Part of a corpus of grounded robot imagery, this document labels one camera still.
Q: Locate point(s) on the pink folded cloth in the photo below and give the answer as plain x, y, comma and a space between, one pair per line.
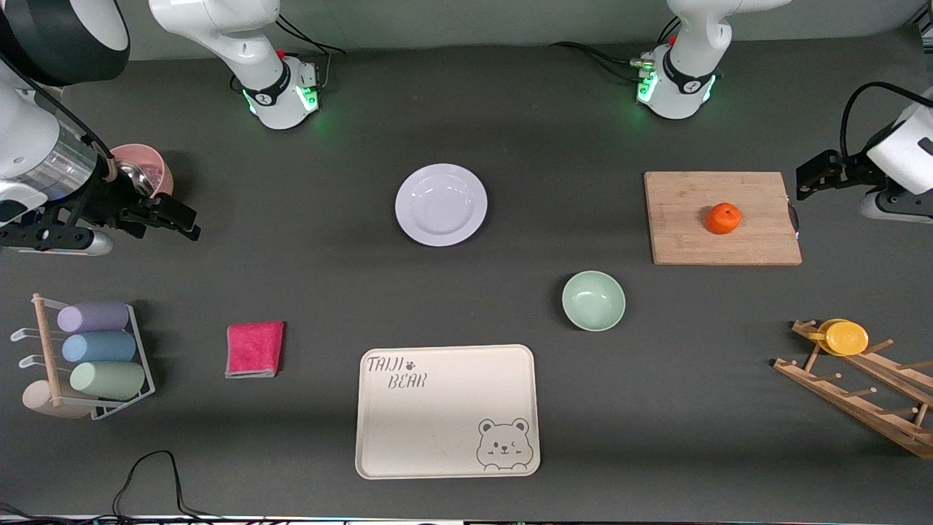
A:
254, 350

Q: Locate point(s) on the beige cup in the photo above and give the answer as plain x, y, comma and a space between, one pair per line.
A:
38, 399

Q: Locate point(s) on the wooden cutting board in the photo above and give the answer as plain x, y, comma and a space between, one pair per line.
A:
685, 233

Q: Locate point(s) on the cream tray with bear print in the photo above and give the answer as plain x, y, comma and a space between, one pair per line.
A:
444, 423

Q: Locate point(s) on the pale green bowl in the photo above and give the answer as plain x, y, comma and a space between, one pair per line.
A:
593, 301

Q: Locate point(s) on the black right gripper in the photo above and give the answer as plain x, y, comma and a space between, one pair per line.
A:
100, 198

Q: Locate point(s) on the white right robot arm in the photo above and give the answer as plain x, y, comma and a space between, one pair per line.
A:
248, 44

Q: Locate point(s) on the orange fruit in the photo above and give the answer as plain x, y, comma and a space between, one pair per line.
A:
723, 219

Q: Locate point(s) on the pink cup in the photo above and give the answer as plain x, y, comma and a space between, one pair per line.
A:
162, 171

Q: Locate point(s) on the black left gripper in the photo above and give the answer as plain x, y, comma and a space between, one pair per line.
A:
850, 170

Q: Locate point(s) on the purple cup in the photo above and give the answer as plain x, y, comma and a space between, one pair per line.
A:
95, 317

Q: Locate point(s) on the wooden mug rack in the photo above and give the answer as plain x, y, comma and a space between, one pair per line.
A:
860, 405

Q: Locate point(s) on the yellow mug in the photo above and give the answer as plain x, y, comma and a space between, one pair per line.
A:
845, 338

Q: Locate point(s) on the white round plate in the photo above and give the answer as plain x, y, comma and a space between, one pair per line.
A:
441, 205

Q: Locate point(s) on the blue cup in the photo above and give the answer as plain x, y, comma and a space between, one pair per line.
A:
100, 347

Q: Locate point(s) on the green cup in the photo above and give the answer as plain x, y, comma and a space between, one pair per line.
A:
109, 380

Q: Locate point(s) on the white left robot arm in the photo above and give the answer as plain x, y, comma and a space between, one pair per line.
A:
689, 80

